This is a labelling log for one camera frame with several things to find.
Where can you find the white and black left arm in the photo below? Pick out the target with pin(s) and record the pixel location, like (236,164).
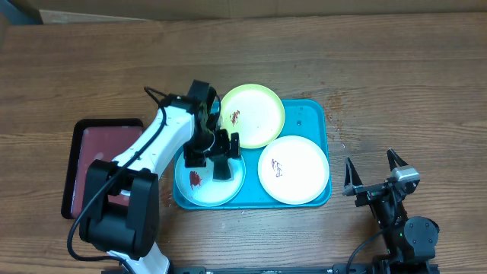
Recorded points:
(120,212)

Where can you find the green scrubbing sponge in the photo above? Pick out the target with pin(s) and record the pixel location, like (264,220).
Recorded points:
(222,170)

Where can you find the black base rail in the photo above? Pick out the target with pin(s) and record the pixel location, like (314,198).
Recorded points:
(335,269)

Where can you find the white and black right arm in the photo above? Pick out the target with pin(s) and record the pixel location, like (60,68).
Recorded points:
(410,242)

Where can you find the cardboard back wall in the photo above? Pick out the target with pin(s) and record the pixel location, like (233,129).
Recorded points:
(77,11)

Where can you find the white plate with pink rim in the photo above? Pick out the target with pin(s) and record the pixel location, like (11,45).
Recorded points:
(293,170)

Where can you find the blue plastic tray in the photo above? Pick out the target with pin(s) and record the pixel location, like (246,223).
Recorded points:
(303,117)

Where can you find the yellow-green rimmed plate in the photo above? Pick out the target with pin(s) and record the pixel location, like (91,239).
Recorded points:
(255,112)

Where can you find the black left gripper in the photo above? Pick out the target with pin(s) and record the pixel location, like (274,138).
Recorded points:
(222,150)

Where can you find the black tray with pink liquid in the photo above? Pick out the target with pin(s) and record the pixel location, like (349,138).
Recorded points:
(94,139)

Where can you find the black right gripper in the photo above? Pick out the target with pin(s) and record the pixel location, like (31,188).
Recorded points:
(369,192)

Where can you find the light blue plate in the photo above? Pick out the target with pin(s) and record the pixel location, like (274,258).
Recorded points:
(198,186)

